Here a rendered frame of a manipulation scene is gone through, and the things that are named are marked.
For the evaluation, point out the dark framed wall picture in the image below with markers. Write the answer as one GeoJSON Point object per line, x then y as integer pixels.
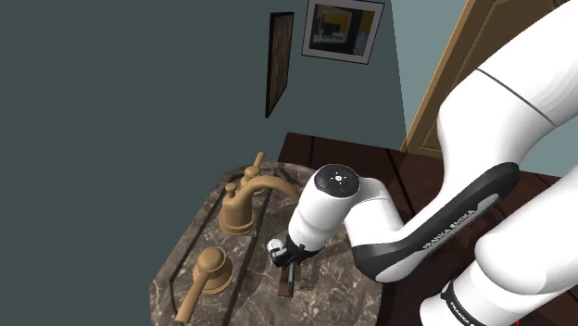
{"type": "Point", "coordinates": [279, 63]}

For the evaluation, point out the white framed wall picture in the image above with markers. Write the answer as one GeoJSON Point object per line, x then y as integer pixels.
{"type": "Point", "coordinates": [343, 28]}

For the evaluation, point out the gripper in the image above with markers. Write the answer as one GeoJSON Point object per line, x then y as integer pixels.
{"type": "Point", "coordinates": [291, 256]}

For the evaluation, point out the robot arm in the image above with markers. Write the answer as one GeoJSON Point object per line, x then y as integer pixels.
{"type": "Point", "coordinates": [487, 135]}

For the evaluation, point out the brass faucet spout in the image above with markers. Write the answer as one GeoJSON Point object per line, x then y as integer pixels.
{"type": "Point", "coordinates": [239, 210]}

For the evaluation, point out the brown marble sink vanity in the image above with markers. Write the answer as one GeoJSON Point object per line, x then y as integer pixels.
{"type": "Point", "coordinates": [325, 298]}

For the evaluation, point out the tan wooden door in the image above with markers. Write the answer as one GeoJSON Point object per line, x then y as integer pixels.
{"type": "Point", "coordinates": [454, 67]}

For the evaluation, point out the small brown rectangular bar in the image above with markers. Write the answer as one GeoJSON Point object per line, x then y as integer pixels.
{"type": "Point", "coordinates": [285, 289]}

